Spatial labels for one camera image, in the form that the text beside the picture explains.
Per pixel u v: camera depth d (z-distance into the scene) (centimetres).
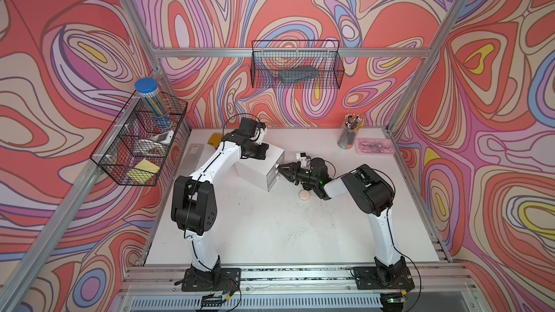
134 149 74
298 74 88
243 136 70
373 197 58
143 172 63
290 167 91
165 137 73
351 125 101
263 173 85
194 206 48
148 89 70
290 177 89
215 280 65
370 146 111
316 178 83
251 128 73
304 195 93
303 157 96
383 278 65
